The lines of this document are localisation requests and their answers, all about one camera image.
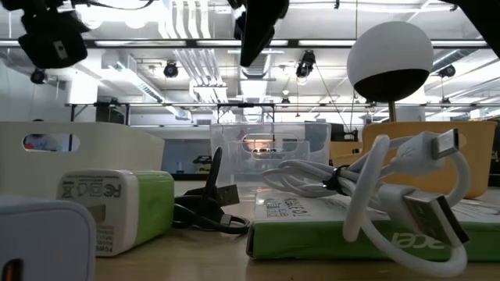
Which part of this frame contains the white globe table lamp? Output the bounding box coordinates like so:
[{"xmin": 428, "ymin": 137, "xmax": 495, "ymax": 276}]
[{"xmin": 346, "ymin": 21, "xmax": 434, "ymax": 123}]

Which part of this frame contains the yellow-orange plastic bin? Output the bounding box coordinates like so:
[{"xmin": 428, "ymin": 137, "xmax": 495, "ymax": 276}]
[{"xmin": 330, "ymin": 120, "xmax": 498, "ymax": 199}]

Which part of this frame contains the clear plastic bin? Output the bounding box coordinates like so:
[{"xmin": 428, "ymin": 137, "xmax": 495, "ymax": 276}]
[{"xmin": 209, "ymin": 122, "xmax": 332, "ymax": 185}]

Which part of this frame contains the black aluminium rig frame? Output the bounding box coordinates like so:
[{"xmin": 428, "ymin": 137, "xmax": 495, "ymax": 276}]
[{"xmin": 0, "ymin": 38, "xmax": 500, "ymax": 49}]

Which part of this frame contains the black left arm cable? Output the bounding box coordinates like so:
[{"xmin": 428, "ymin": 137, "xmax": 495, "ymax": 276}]
[{"xmin": 70, "ymin": 0, "xmax": 155, "ymax": 11}]

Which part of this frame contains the green and white charger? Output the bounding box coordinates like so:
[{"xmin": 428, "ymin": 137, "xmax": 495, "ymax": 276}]
[{"xmin": 56, "ymin": 169, "xmax": 176, "ymax": 258}]

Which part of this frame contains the black USB cable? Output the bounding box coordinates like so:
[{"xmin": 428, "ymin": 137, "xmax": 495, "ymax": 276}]
[{"xmin": 171, "ymin": 147, "xmax": 252, "ymax": 235}]

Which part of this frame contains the black ceiling spotlight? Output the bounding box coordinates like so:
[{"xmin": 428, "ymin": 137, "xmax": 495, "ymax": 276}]
[
  {"xmin": 30, "ymin": 67, "xmax": 47, "ymax": 85},
  {"xmin": 162, "ymin": 60, "xmax": 180, "ymax": 79},
  {"xmin": 295, "ymin": 49, "xmax": 317, "ymax": 78},
  {"xmin": 437, "ymin": 64, "xmax": 457, "ymax": 79}
]

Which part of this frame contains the silver ceiling ventilation duct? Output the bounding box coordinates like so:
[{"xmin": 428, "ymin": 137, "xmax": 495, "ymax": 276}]
[{"xmin": 238, "ymin": 50, "xmax": 277, "ymax": 81}]

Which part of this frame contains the white plastic bin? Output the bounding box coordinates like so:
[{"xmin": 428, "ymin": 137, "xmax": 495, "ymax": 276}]
[{"xmin": 0, "ymin": 120, "xmax": 166, "ymax": 198}]

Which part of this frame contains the white USB cable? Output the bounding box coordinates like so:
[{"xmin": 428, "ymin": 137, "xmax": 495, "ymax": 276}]
[{"xmin": 261, "ymin": 128, "xmax": 473, "ymax": 279}]

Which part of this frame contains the white cube charger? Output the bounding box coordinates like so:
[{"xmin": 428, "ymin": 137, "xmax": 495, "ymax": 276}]
[{"xmin": 0, "ymin": 194, "xmax": 98, "ymax": 281}]

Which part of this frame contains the green and white Acer box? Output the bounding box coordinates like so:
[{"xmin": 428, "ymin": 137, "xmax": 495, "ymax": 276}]
[{"xmin": 245, "ymin": 190, "xmax": 500, "ymax": 262}]

